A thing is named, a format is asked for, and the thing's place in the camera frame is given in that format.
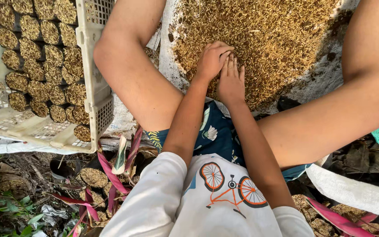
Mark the person's left leg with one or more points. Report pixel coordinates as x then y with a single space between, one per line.
133 65

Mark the person's left hand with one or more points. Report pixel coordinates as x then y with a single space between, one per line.
209 62

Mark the white plastic crate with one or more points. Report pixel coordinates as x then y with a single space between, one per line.
92 49

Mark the rows of husk-filled grow bags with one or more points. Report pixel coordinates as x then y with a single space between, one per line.
49 62

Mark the person's right hand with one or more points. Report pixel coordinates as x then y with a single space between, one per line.
230 87

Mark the cluster of husk-filled grow bags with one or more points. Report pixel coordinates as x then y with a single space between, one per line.
321 227
94 177

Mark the white woven sack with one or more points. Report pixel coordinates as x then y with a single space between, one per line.
354 192

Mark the red-leaved plant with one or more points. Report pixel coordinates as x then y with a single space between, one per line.
337 219
110 172

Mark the empty black pot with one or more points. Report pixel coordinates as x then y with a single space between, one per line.
61 168

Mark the person's leg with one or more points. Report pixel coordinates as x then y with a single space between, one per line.
133 65
347 108

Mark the white bicycle print shirt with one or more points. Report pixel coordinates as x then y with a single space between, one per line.
163 204

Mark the white woven ground sheet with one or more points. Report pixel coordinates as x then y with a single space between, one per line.
321 75

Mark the crumpled grey plastic litter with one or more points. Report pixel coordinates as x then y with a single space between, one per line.
52 212

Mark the person's right leg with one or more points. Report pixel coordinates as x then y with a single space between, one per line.
347 108

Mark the blue floral shorts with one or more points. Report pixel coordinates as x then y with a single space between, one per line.
215 135

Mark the black plastic bag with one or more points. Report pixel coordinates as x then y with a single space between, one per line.
287 103

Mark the pile of rice husks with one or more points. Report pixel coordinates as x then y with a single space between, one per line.
268 36

